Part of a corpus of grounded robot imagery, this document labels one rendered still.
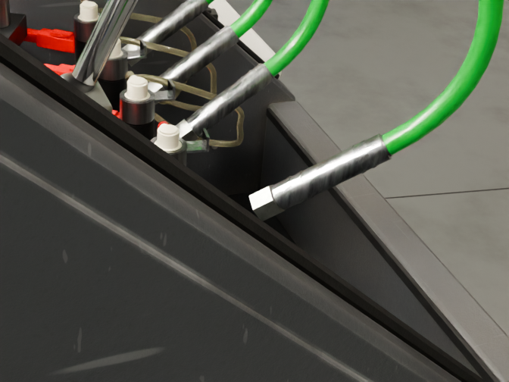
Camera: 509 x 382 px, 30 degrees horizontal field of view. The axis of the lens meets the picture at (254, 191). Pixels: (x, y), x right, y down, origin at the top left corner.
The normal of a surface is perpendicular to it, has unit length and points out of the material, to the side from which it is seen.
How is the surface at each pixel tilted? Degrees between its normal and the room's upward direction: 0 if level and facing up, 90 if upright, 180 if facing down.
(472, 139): 0
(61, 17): 90
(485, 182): 0
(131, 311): 90
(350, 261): 90
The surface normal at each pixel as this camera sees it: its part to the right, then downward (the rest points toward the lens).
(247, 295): 0.37, 0.52
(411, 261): 0.07, -0.84
